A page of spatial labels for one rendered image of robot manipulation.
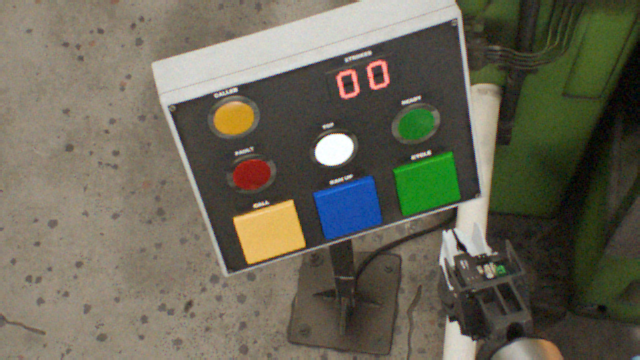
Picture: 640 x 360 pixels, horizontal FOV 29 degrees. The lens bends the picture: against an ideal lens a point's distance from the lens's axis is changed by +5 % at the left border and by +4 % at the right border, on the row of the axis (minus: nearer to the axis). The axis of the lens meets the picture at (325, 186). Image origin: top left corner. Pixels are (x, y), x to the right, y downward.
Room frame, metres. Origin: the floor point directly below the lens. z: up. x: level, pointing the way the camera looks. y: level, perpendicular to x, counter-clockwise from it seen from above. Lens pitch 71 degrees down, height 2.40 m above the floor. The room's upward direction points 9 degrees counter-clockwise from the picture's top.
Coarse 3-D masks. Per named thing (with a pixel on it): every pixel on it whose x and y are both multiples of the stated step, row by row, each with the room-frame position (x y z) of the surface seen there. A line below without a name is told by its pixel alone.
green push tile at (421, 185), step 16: (432, 160) 0.48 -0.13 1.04; (448, 160) 0.48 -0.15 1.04; (400, 176) 0.47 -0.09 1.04; (416, 176) 0.47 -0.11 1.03; (432, 176) 0.47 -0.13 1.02; (448, 176) 0.47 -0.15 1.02; (400, 192) 0.45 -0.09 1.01; (416, 192) 0.45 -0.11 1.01; (432, 192) 0.45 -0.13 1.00; (448, 192) 0.45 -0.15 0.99; (400, 208) 0.44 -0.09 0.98; (416, 208) 0.44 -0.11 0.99
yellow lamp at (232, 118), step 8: (232, 104) 0.53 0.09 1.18; (240, 104) 0.53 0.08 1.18; (224, 112) 0.52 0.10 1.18; (232, 112) 0.52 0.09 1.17; (240, 112) 0.52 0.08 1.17; (248, 112) 0.52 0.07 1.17; (216, 120) 0.52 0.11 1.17; (224, 120) 0.52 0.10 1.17; (232, 120) 0.52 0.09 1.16; (240, 120) 0.52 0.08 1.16; (248, 120) 0.52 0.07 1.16; (224, 128) 0.51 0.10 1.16; (232, 128) 0.51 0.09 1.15; (240, 128) 0.51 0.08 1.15
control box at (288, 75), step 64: (384, 0) 0.63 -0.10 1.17; (448, 0) 0.61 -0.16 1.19; (192, 64) 0.59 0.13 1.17; (256, 64) 0.57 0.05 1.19; (320, 64) 0.56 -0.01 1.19; (448, 64) 0.55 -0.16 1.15; (192, 128) 0.52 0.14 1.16; (256, 128) 0.51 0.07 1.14; (320, 128) 0.51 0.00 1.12; (384, 128) 0.51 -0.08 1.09; (448, 128) 0.51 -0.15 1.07; (256, 192) 0.46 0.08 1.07; (384, 192) 0.46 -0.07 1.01
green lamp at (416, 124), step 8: (416, 112) 0.52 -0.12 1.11; (424, 112) 0.52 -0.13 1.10; (400, 120) 0.51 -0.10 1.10; (408, 120) 0.51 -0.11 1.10; (416, 120) 0.51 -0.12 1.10; (424, 120) 0.51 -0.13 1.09; (432, 120) 0.51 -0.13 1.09; (400, 128) 0.51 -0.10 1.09; (408, 128) 0.51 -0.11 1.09; (416, 128) 0.51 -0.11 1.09; (424, 128) 0.51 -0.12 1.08; (432, 128) 0.51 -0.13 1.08; (408, 136) 0.50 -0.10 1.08; (416, 136) 0.50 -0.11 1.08; (424, 136) 0.50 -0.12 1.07
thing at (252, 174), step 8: (248, 160) 0.49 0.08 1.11; (256, 160) 0.49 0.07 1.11; (240, 168) 0.48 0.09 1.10; (248, 168) 0.48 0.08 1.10; (256, 168) 0.48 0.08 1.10; (264, 168) 0.48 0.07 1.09; (232, 176) 0.48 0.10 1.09; (240, 176) 0.48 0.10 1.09; (248, 176) 0.48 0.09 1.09; (256, 176) 0.48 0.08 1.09; (264, 176) 0.48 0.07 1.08; (240, 184) 0.47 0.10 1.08; (248, 184) 0.47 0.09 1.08; (256, 184) 0.47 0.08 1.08
